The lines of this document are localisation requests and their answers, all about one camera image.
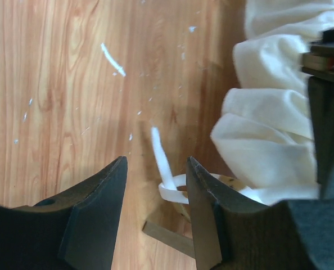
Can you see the wooden pet bed frame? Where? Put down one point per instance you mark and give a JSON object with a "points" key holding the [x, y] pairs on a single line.
{"points": [[172, 233]]}

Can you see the large bear print cushion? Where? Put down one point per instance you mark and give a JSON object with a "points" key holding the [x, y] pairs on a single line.
{"points": [[265, 133]]}

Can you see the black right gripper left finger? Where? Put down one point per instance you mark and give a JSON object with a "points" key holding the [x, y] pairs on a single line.
{"points": [[75, 229]]}

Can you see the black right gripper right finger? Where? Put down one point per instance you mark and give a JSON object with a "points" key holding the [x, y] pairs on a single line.
{"points": [[231, 231]]}

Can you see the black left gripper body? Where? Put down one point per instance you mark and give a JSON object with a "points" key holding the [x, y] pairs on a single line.
{"points": [[319, 64]]}

